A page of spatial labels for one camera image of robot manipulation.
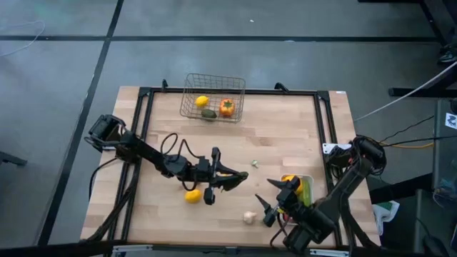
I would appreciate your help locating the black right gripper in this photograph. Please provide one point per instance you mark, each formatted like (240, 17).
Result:
(291, 203)

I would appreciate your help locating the dark green avocado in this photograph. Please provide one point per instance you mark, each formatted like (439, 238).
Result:
(209, 114)

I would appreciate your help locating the black floor stand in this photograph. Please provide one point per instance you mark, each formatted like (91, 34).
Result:
(421, 92)

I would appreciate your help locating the black aluminium table frame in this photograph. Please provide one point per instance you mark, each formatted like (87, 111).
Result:
(267, 91)

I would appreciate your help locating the grey cabinet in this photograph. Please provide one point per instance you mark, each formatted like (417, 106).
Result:
(442, 153)

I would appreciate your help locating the white paper label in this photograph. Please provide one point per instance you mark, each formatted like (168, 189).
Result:
(451, 120)

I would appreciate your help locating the silver table bracket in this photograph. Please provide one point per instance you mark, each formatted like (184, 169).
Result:
(328, 253)
(132, 249)

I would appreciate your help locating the black stand foot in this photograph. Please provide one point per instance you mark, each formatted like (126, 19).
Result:
(12, 159)

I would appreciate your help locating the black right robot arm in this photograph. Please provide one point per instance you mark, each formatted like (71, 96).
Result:
(342, 185)

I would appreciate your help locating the small yellow chili pepper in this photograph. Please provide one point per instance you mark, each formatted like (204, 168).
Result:
(225, 175)

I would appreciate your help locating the black frame clamp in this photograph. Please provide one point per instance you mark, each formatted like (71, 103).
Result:
(281, 86)
(164, 85)

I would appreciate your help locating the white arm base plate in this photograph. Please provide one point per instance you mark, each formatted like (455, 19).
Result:
(328, 148)

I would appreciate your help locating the yellow lemon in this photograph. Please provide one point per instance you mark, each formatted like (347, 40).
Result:
(193, 196)
(201, 101)

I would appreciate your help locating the white and green bag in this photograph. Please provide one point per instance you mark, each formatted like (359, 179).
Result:
(385, 210)

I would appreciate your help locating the white plastic bin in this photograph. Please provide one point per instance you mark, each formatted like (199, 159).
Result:
(307, 175)

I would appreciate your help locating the yellow bell pepper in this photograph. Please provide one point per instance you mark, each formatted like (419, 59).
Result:
(300, 187)

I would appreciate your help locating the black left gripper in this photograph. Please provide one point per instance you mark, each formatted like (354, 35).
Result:
(203, 169)

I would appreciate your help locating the person's shoe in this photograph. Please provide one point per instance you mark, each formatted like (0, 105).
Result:
(449, 56)

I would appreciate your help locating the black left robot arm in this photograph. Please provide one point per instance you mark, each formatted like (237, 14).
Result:
(150, 155)

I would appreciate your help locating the white garlic bulb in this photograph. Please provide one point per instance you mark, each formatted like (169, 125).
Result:
(249, 217)

